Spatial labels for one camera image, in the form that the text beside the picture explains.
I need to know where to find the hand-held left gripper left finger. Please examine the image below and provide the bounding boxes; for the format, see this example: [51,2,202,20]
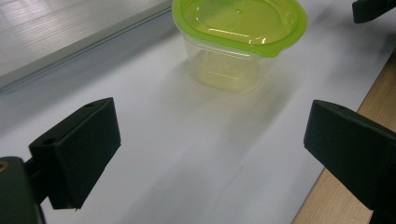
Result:
[28,96,122,211]

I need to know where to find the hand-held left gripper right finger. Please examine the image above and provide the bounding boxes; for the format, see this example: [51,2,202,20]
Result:
[303,99,396,224]

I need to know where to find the clear container with green lid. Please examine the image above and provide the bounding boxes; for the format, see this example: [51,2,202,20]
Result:
[171,0,309,93]

